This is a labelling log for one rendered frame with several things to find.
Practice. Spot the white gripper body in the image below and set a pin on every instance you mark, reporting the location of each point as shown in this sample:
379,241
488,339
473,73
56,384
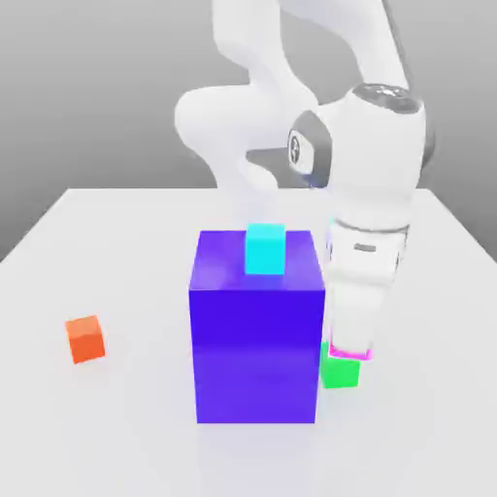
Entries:
365,264

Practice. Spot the small cyan cube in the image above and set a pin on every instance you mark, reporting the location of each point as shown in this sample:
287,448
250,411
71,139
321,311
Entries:
265,250

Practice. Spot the small green cube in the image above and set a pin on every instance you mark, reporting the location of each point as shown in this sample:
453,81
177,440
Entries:
339,373

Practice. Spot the small magenta cube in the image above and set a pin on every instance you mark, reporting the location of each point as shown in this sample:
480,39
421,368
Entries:
349,354

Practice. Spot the large purple box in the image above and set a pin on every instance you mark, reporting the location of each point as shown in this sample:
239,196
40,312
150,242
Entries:
256,349

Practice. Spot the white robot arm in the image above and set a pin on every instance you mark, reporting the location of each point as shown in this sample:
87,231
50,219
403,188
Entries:
372,155

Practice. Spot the small orange cube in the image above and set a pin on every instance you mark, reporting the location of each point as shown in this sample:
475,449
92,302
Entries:
86,343

